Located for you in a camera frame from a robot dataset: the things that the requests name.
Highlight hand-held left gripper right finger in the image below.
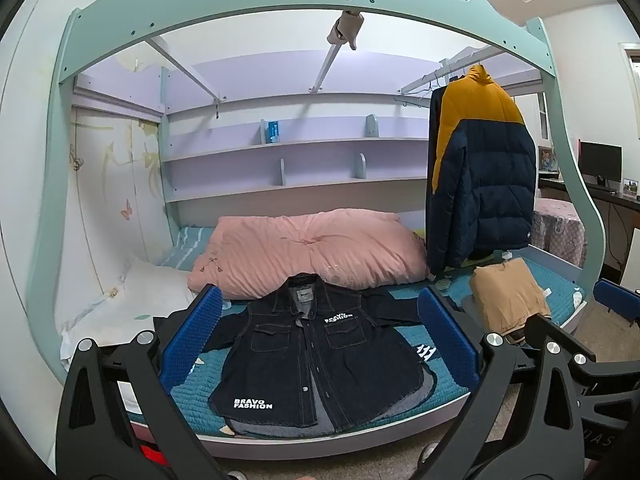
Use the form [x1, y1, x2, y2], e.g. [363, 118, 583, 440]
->
[415, 287, 588, 480]

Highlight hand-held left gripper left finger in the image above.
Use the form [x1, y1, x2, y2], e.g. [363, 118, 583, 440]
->
[55, 284, 236, 480]

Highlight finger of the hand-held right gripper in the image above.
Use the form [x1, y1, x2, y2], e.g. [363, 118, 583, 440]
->
[525, 314, 640, 391]
[592, 279, 640, 323]

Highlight dark denim jacket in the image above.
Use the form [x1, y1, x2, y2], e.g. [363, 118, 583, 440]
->
[165, 273, 463, 436]

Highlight tan folded clothes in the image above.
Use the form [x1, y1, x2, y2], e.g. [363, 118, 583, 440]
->
[470, 260, 553, 346]

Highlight white folded table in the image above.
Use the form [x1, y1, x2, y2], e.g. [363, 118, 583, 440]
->
[620, 227, 640, 286]

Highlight teal quilted bed mat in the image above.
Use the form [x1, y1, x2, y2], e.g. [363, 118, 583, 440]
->
[127, 225, 586, 436]

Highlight white pillow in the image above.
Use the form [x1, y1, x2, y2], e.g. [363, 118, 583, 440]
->
[60, 255, 201, 361]

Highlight blue striped pillow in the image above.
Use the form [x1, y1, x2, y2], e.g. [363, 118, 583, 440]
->
[159, 226, 217, 272]

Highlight pink patterned tablecloth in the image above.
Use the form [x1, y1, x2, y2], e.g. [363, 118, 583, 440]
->
[530, 197, 587, 268]

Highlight dark desk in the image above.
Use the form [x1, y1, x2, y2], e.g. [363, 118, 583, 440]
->
[537, 175, 640, 261]

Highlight red plastic item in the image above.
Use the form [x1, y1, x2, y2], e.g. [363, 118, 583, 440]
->
[135, 447, 166, 467]

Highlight pink pillow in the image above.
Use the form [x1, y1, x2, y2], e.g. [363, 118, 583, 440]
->
[187, 208, 431, 303]

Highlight black computer monitor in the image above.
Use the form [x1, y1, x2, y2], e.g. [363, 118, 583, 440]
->
[578, 141, 623, 186]

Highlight yellow and navy puffer jacket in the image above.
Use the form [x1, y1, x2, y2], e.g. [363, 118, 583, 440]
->
[425, 65, 538, 276]

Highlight white framed window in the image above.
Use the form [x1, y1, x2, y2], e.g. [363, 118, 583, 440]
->
[620, 42, 640, 141]

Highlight lavender wall shelf unit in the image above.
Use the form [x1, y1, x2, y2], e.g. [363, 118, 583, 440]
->
[160, 110, 436, 206]

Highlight white clothes rail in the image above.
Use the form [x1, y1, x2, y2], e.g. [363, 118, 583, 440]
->
[400, 45, 543, 95]

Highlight grey cloth on bed frame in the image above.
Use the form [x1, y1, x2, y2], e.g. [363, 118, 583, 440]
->
[326, 8, 365, 51]

